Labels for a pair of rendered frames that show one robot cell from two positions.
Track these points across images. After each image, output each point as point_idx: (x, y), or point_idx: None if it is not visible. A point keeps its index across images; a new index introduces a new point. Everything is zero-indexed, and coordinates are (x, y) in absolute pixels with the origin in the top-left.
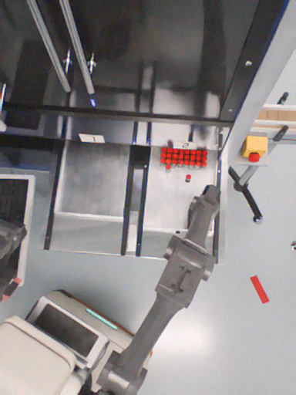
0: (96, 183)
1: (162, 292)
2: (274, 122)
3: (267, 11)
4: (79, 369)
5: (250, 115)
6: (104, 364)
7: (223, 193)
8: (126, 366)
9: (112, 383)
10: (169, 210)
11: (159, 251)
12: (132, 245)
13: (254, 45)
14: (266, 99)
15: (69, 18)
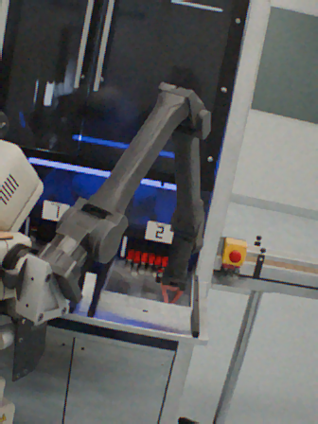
0: None
1: (165, 89)
2: (252, 251)
3: (233, 40)
4: (4, 326)
5: (229, 168)
6: None
7: (203, 297)
8: (108, 187)
9: (82, 215)
10: (134, 295)
11: (119, 318)
12: (82, 309)
13: (227, 70)
14: (240, 141)
15: (111, 7)
